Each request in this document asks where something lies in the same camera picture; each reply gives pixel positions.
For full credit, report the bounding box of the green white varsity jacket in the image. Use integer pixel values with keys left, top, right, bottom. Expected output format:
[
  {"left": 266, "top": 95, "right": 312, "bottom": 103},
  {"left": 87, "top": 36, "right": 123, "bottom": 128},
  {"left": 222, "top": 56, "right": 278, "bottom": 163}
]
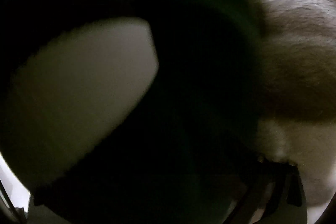
[{"left": 1, "top": 0, "right": 261, "bottom": 223}]

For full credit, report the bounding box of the floral fleece blanket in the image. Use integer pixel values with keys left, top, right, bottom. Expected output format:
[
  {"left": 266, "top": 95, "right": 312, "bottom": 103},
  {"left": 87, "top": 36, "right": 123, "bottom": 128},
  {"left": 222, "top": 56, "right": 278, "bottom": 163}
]
[{"left": 236, "top": 0, "right": 336, "bottom": 208}]

